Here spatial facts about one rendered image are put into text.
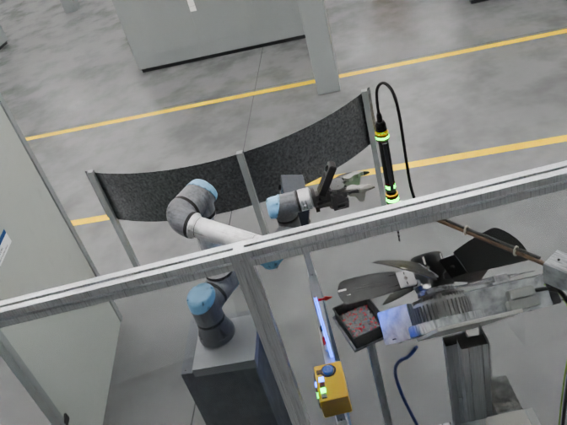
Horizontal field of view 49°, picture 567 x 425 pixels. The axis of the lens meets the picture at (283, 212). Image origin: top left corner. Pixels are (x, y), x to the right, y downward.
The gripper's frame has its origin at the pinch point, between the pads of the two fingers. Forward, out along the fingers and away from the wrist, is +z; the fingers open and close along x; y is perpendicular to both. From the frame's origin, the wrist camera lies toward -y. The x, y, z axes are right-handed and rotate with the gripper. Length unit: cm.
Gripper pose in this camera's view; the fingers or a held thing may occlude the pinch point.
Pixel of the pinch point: (369, 178)
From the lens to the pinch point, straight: 208.3
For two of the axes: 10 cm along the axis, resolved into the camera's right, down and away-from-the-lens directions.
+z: 9.7, -2.4, -0.6
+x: 0.9, 5.6, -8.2
